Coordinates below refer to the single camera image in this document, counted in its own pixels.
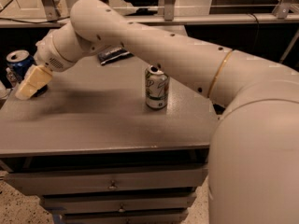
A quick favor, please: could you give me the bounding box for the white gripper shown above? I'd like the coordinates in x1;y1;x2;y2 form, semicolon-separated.
15;31;75;100

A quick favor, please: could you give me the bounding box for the blue pepsi can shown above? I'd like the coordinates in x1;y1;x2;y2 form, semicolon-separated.
7;49;48;97

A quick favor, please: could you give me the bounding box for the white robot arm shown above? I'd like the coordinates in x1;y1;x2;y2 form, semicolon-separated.
16;0;299;224

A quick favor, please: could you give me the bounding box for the white green 7up can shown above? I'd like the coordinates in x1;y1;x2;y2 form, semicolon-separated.
145;65;170;109

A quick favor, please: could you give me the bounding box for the clear plastic bottle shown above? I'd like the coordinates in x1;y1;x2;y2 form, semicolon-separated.
6;67;18;87

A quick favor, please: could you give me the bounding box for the dark blue chip bag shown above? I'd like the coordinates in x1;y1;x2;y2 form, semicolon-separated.
97;47;132;66

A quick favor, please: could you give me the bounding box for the grey drawer cabinet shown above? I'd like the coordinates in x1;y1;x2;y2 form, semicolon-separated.
0;25;226;224

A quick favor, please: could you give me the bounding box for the top grey drawer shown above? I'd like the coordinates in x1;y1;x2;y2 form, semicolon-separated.
5;164;207;195

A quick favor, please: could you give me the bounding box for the grey drawer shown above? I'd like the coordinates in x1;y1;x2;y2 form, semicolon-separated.
5;164;207;195
63;209;188;224
41;192;196;214

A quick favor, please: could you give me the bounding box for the middle grey drawer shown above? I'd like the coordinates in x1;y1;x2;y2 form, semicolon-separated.
41;192;196;214

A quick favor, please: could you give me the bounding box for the bottom grey drawer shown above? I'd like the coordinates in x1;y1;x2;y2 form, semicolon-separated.
63;209;188;224

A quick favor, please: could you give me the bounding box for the metal frame rail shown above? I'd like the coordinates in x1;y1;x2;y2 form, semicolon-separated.
0;0;299;27

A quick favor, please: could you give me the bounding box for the black cable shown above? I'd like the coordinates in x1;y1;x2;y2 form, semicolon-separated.
249;13;260;49

